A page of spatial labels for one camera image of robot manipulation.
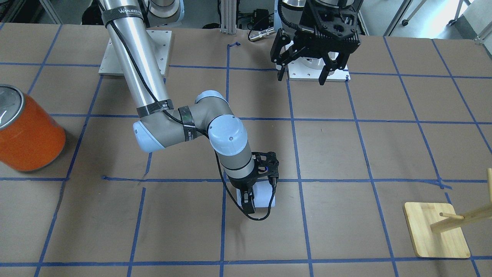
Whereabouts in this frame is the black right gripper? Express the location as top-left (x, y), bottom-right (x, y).
top-left (230, 152), bottom-right (279, 191)

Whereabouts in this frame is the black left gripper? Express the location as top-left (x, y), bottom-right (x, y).
top-left (270, 0), bottom-right (361, 85)

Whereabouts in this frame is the light blue plastic cup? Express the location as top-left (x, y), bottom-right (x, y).
top-left (236, 180), bottom-right (275, 209)

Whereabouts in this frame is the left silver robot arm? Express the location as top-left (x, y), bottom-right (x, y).
top-left (269, 0), bottom-right (361, 85)

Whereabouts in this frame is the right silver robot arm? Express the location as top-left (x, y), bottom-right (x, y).
top-left (96, 0), bottom-right (273, 190)

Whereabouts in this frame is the wooden mug tree stand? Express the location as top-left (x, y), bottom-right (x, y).
top-left (403, 168), bottom-right (492, 258)

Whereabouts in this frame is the orange can with grey lid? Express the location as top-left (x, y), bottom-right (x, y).
top-left (0, 84), bottom-right (66, 172)

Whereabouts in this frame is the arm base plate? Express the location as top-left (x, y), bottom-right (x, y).
top-left (288, 57), bottom-right (351, 82)
top-left (98, 30), bottom-right (172, 77)

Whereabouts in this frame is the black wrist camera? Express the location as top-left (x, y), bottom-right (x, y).
top-left (239, 187), bottom-right (256, 215)

